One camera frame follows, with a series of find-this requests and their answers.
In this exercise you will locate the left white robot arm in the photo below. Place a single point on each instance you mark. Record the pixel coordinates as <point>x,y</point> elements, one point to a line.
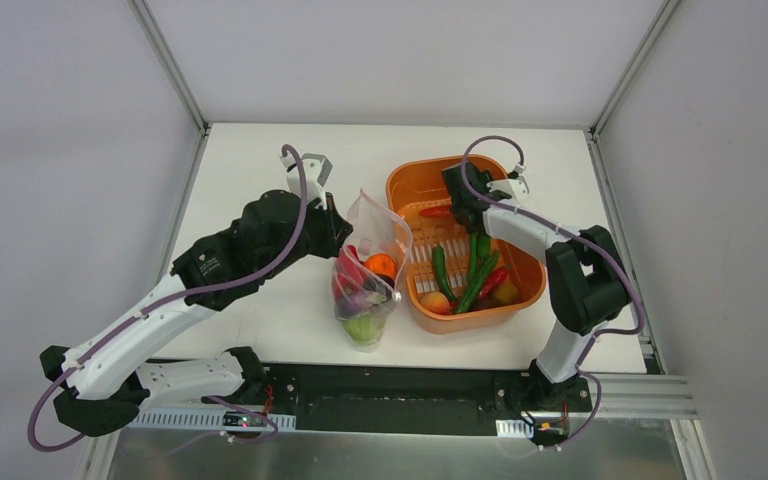
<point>102,385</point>

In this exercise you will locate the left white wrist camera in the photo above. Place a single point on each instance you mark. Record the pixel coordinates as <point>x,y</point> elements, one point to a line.
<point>313,175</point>

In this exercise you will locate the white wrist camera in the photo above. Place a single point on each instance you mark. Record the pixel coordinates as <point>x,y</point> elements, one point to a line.
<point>516,184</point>
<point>313,175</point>

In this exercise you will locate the orange plastic basket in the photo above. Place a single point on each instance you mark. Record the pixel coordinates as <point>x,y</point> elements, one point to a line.
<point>418,185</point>

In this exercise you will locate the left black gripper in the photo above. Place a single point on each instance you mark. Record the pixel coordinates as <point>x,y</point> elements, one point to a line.
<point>334,223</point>

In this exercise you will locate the orange yellow toy peach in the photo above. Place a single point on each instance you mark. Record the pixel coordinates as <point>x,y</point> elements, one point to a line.
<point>437,303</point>

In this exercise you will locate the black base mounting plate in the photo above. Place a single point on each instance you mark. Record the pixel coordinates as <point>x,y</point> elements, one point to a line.
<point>425,401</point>

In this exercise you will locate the orange toy tangerine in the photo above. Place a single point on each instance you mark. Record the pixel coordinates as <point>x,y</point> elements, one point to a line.
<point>383,265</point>

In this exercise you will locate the long green toy pepper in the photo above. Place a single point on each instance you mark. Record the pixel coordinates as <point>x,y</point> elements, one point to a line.
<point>477,283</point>

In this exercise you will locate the red toy chili pepper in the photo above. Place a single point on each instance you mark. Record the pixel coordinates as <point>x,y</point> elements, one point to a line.
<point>348,276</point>

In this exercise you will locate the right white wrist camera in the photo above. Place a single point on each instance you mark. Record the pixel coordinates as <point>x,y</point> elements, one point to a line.
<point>516,184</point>

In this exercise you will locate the small red toy pepper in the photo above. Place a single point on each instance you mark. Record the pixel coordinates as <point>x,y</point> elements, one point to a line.
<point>497,277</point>

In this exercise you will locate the green toy cabbage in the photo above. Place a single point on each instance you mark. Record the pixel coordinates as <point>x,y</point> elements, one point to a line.
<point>365,329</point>

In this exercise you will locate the purple toy eggplant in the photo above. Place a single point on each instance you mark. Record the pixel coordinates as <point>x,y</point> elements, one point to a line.
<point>350,304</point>

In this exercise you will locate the dark green toy cucumber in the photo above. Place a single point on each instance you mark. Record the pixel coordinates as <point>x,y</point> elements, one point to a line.
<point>473,257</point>

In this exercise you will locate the clear pink zip top bag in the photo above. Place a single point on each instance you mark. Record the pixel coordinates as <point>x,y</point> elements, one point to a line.
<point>377,229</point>

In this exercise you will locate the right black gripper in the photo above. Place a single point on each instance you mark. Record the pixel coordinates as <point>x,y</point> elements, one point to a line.
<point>459,206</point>

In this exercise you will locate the dark purple toy mangosteen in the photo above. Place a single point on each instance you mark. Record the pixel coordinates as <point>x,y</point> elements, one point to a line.
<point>387,281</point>

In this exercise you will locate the small yellow toy fruit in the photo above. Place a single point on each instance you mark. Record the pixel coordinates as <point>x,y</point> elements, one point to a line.
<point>506,294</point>

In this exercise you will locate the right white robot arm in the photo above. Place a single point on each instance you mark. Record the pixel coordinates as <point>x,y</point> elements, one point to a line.
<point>585,277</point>

